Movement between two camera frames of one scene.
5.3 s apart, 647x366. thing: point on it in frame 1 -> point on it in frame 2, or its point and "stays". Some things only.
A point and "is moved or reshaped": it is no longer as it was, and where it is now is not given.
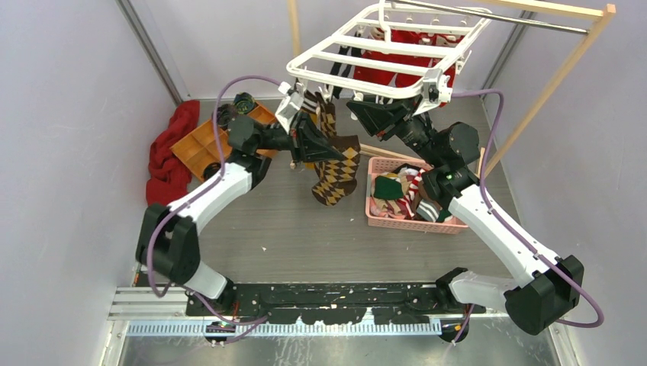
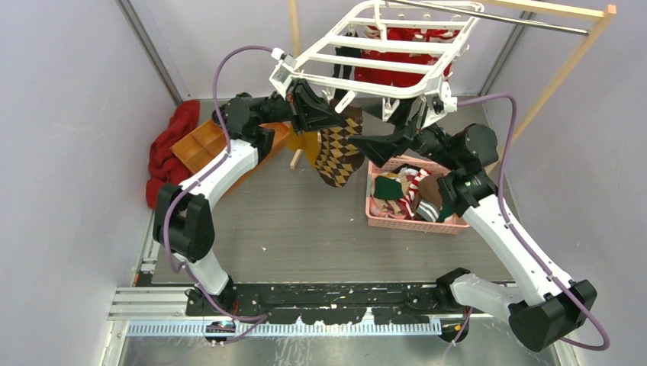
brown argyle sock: (338, 178) is moved or reshaped
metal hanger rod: (487, 16) stays
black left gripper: (308, 143) -> (307, 111)
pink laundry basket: (375, 164) stays
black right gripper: (379, 118) -> (379, 148)
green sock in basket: (385, 188) stays
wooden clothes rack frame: (602, 13) stays
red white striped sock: (407, 202) stays
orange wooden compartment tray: (198, 149) stays
